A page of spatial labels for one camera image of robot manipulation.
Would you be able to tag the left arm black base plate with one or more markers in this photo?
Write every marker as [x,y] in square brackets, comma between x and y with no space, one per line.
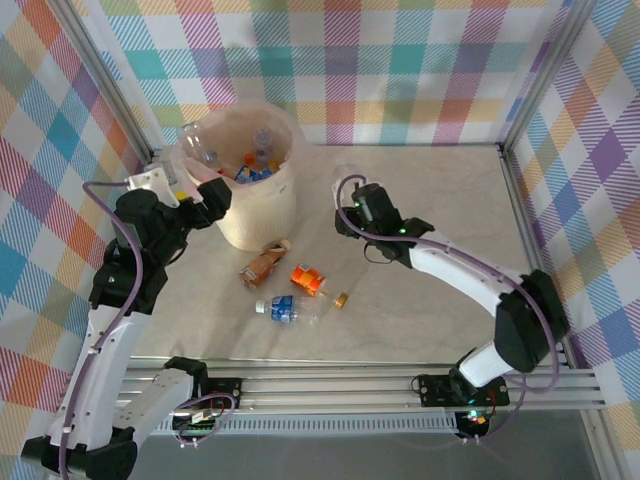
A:
[227,392]

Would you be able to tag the colourful plaid cloth backdrop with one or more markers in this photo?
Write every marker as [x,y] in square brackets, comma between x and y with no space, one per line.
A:
[40,150]
[350,60]
[600,175]

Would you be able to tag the crushed bottle brown label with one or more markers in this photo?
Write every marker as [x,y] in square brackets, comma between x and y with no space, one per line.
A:
[260,270]

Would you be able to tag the large bottle yellow-blue-orange label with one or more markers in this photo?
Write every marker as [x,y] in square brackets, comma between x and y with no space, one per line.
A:
[250,174]

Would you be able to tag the beige plastic waste bin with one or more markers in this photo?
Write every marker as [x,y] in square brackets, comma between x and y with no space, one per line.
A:
[260,215]

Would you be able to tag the clear bottle orange label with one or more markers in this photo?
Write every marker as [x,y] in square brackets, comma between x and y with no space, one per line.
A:
[306,279]

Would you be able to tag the grey metal base panel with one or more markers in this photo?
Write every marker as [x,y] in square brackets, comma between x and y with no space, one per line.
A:
[325,460]

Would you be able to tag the aluminium frame post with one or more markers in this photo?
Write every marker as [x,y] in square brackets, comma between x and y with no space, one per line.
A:
[546,75]
[109,75]

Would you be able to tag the right robot arm white-black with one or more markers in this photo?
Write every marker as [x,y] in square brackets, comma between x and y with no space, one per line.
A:
[460,275]

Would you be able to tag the aluminium extrusion base beam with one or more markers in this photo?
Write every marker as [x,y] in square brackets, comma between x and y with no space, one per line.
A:
[325,390]

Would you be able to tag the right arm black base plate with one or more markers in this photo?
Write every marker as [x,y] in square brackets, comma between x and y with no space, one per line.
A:
[435,390]

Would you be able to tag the clear bottle blue label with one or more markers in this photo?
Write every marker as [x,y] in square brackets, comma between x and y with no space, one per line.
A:
[282,307]

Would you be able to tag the translucent plastic bin liner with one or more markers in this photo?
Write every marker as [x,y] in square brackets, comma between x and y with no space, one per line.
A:
[235,125]

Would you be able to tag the left robot arm white-black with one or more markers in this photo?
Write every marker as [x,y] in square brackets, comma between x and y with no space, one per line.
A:
[100,360]

